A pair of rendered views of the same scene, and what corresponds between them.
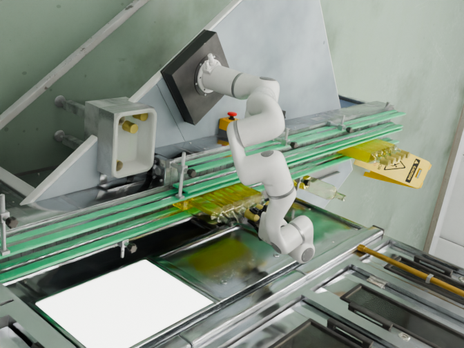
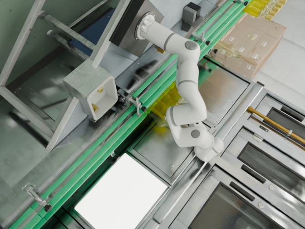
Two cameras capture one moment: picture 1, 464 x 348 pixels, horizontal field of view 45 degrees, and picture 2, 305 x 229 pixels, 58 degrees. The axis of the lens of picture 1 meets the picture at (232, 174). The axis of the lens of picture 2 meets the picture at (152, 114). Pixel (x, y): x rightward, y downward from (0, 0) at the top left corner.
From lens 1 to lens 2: 1.14 m
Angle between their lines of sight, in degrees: 39
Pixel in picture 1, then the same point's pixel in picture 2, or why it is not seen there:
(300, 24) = not seen: outside the picture
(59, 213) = (70, 158)
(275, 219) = (200, 155)
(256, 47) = not seen: outside the picture
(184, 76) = (127, 40)
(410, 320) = (276, 171)
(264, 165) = (193, 143)
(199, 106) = (140, 47)
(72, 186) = (72, 127)
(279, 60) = not seen: outside the picture
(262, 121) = (190, 117)
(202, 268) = (158, 154)
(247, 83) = (175, 49)
